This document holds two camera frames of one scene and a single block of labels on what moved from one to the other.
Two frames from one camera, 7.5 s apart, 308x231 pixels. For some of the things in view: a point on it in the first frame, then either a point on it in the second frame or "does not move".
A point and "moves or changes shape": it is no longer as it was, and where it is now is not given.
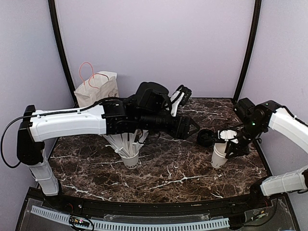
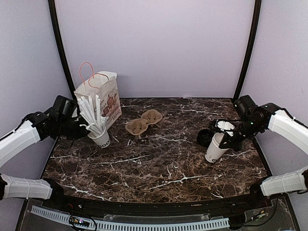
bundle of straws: (127, 145) moves or changes shape
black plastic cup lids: (205, 137) does not move
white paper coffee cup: (219, 157) moves or changes shape
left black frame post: (53, 13) does not move
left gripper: (181, 130) -> (83, 131)
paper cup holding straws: (131, 163) -> (103, 140)
